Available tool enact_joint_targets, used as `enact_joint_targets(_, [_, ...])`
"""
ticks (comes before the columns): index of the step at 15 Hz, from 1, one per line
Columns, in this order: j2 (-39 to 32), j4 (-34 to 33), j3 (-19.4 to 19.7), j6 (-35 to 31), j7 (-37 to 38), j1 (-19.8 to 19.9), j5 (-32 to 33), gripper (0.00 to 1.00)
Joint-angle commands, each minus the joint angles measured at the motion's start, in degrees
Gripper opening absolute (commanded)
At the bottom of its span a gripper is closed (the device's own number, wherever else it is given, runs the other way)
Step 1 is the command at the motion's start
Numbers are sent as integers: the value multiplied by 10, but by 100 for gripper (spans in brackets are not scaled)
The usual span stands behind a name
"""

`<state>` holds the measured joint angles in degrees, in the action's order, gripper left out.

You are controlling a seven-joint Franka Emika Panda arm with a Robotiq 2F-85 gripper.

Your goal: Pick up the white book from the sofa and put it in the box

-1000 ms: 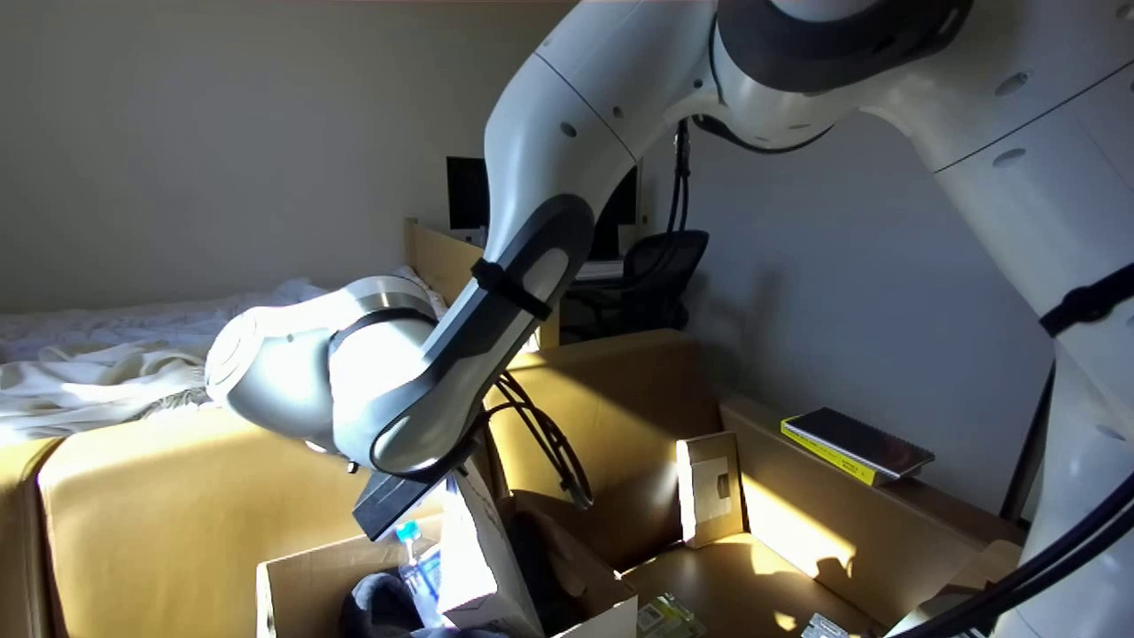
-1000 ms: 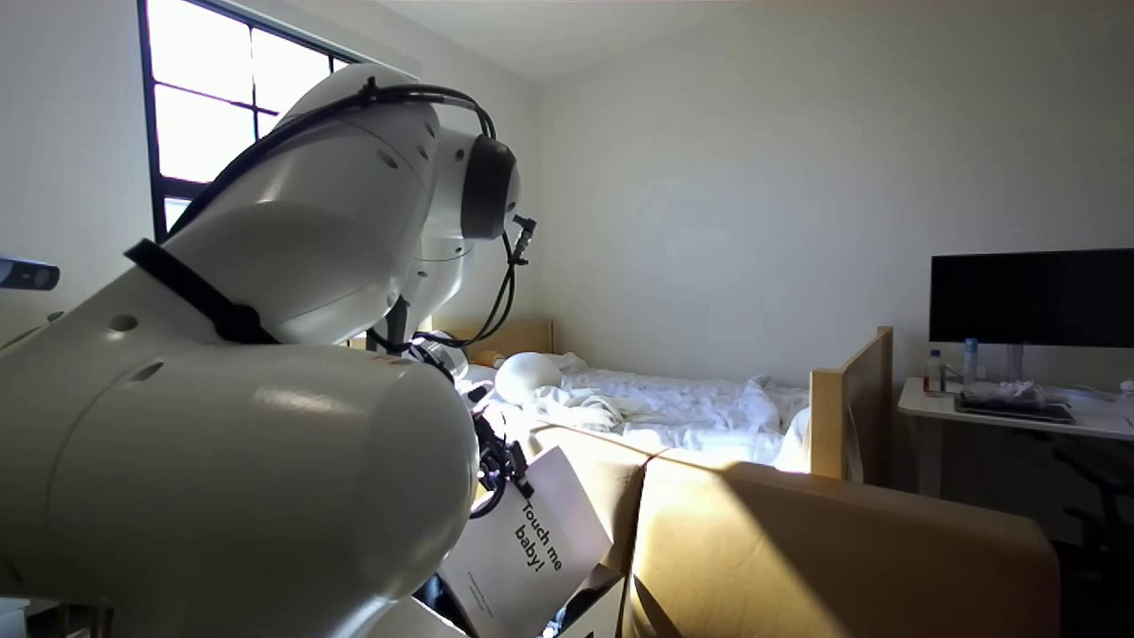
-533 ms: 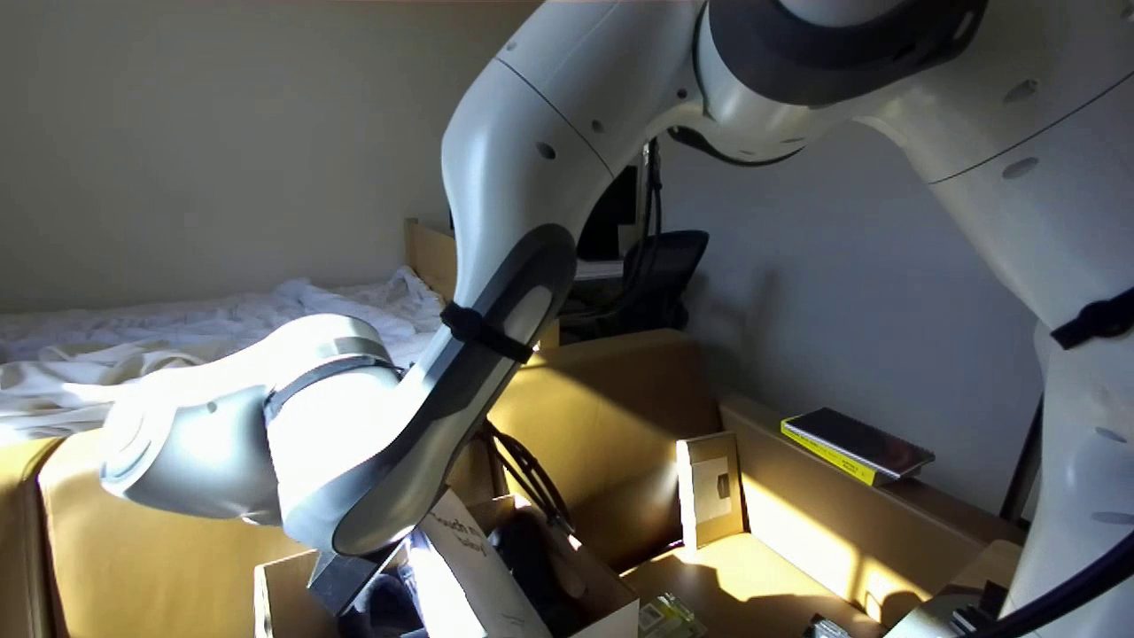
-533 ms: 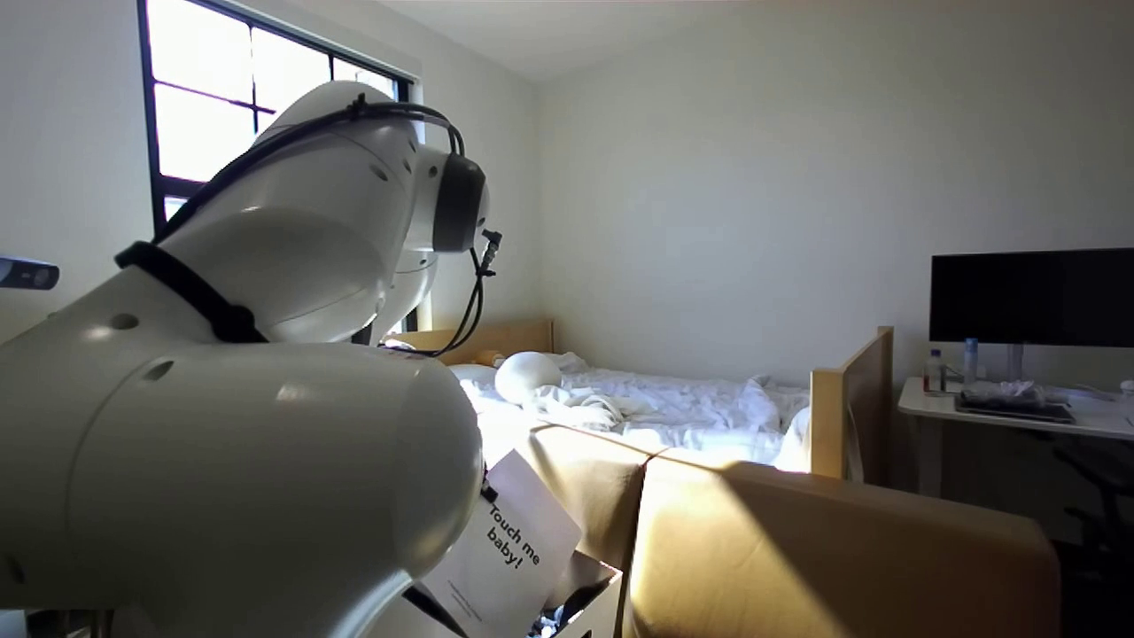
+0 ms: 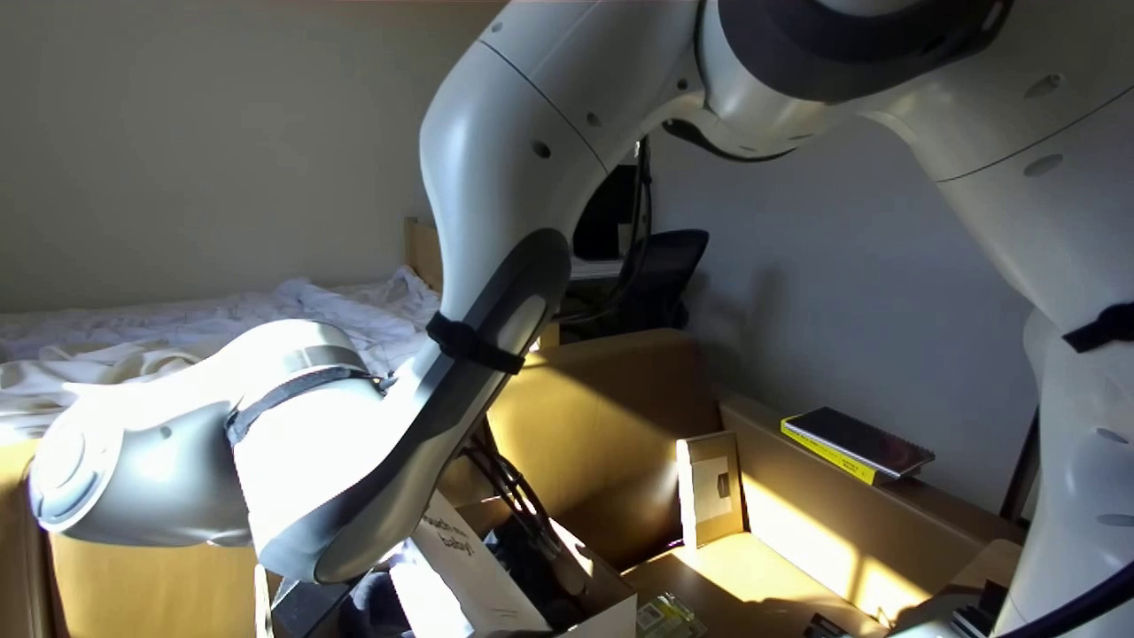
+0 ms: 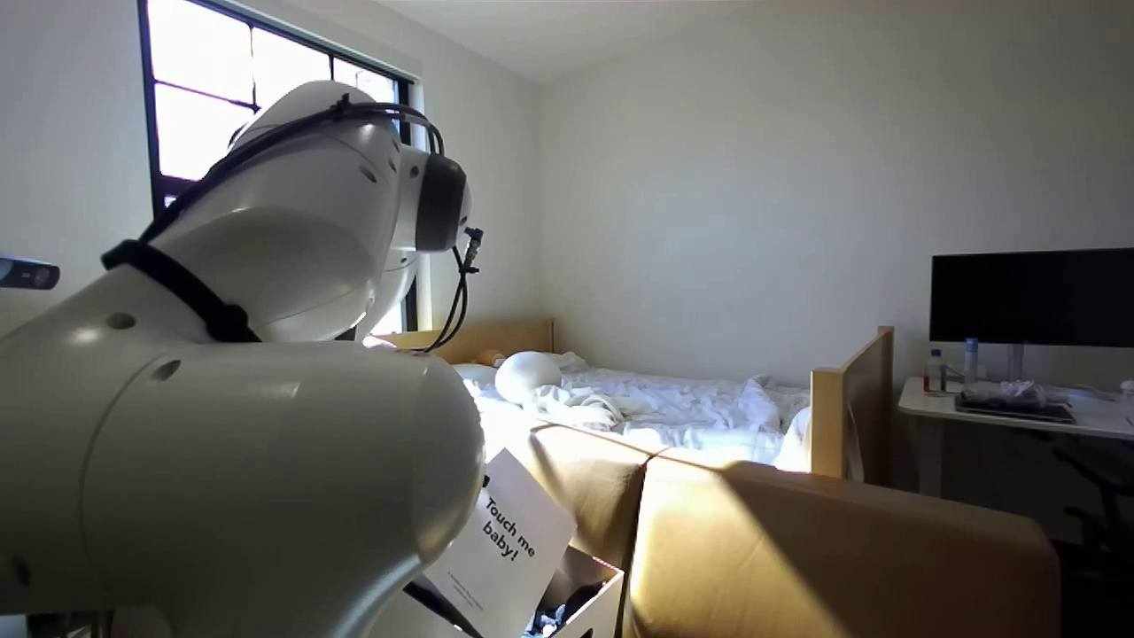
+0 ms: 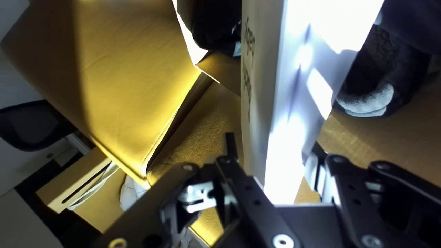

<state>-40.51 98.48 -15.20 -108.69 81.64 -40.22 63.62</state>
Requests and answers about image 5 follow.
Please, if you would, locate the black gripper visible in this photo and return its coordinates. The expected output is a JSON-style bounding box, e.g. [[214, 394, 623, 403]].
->
[[486, 512, 584, 601]]

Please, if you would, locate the white paper sheet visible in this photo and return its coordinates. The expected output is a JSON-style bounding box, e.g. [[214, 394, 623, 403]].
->
[[388, 485, 553, 638]]

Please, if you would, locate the large cardboard box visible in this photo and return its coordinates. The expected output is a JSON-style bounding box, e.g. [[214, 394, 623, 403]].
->
[[0, 326, 1027, 638]]

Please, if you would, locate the dark book with yellow edge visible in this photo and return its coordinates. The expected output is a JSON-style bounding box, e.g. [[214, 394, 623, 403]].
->
[[778, 403, 939, 493]]

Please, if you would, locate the small green clear packet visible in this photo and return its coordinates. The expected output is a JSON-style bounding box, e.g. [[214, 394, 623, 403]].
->
[[631, 592, 714, 638]]

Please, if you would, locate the black office chair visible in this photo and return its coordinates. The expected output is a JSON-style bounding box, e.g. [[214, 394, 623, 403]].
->
[[590, 226, 714, 336]]

